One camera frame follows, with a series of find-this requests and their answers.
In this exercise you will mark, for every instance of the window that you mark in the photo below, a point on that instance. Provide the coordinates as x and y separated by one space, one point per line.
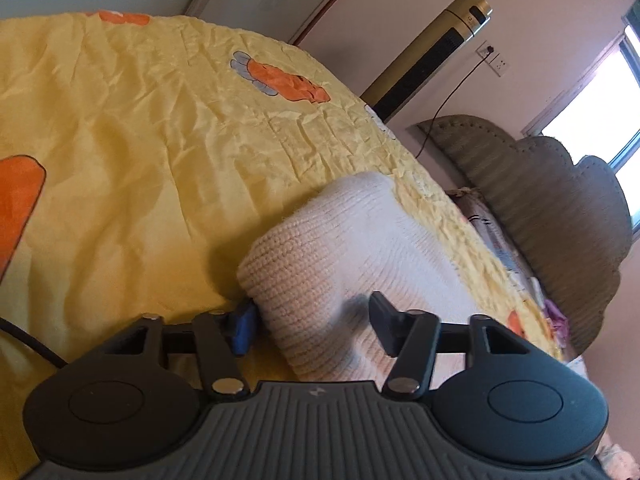
600 100

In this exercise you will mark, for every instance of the grey quilted headboard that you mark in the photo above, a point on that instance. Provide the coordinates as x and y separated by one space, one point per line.
550 220

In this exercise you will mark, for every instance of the white wall socket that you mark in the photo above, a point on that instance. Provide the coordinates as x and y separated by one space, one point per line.
501 66
485 51

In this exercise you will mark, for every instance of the pink knit sweater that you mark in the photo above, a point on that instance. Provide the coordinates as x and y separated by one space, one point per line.
350 240

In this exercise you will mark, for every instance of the yellow printed blanket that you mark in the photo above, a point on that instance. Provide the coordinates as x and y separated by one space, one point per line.
125 135

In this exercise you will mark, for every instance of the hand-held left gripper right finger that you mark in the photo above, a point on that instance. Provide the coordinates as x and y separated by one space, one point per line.
384 320

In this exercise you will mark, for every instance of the purple cloth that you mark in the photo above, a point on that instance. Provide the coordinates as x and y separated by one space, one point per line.
556 325

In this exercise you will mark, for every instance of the patterned pillow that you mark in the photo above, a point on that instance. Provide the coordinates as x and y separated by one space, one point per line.
492 240

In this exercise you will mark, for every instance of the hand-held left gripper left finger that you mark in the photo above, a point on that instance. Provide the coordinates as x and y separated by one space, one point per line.
242 327

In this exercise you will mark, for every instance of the gold tower fan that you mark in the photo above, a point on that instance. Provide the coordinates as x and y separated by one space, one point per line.
425 60

